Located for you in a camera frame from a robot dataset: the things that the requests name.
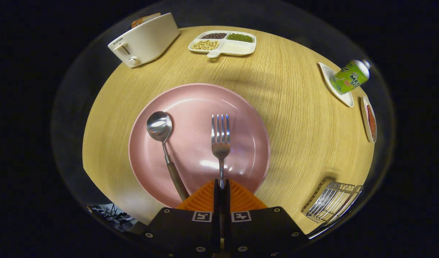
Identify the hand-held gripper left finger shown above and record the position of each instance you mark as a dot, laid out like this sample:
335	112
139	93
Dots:
183	229

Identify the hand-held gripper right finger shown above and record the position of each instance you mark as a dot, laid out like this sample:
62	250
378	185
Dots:
262	229

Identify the silver metal fork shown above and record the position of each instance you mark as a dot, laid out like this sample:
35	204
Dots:
221	147

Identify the black metal stand legs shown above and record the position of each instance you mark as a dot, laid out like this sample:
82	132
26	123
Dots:
112	215

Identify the pink round plate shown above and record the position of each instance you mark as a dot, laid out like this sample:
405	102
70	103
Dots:
194	125

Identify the white oval food dish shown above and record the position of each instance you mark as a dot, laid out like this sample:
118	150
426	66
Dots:
364	122

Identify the brown meat strip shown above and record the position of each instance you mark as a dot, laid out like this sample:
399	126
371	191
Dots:
371	122

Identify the small white square saucer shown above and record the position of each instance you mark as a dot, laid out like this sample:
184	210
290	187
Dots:
345	98

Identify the green soda bottle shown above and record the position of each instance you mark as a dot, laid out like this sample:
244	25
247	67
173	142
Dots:
348	77

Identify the white divided dish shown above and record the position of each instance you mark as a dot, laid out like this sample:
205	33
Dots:
235	48

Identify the pile of yellow soybeans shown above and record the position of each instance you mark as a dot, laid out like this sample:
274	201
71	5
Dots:
206	44

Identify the white toaster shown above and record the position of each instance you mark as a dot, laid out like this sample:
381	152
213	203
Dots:
151	39

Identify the pile of green mung beans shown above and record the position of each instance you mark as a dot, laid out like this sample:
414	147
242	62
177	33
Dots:
240	37

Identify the pile of dark red beans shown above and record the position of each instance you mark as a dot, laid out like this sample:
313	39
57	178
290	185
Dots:
214	36

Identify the toasted bread slice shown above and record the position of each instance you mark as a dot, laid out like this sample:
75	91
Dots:
153	16
140	21

